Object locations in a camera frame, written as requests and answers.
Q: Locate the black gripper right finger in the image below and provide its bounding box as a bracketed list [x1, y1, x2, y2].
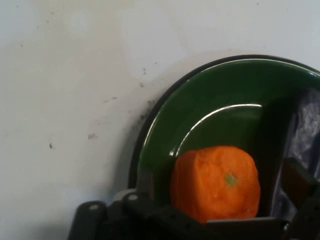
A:
[281, 156, 320, 240]

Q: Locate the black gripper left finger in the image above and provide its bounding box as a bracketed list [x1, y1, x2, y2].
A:
[69, 169, 206, 240]

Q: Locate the orange toy fruit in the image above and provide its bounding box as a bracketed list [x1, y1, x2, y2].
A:
[169, 146, 261, 225]

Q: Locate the dark green plate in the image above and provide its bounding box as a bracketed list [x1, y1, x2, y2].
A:
[127, 54, 320, 226]

